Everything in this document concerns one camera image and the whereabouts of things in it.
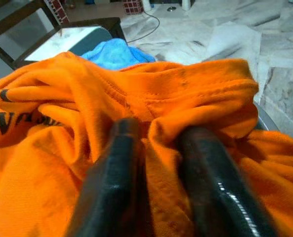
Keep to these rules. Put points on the blue cloth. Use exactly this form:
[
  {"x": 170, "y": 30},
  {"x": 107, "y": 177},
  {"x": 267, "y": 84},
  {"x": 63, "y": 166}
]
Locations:
[{"x": 114, "y": 54}]

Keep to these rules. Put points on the red grid pattern box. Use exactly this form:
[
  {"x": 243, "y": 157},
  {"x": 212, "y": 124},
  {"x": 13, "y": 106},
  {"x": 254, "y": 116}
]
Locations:
[
  {"x": 57, "y": 10},
  {"x": 132, "y": 6}
]

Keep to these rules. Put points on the dark wood glass table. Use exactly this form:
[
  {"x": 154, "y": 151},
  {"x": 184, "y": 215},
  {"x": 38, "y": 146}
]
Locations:
[{"x": 99, "y": 22}]

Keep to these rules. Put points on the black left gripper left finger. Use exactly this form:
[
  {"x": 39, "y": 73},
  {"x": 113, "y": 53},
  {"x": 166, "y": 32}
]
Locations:
[{"x": 111, "y": 197}]

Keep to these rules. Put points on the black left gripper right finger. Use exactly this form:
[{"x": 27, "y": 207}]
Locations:
[{"x": 218, "y": 197}]

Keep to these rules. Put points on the orange shirt black print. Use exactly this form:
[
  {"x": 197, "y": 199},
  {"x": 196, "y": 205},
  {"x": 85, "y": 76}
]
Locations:
[{"x": 62, "y": 172}]

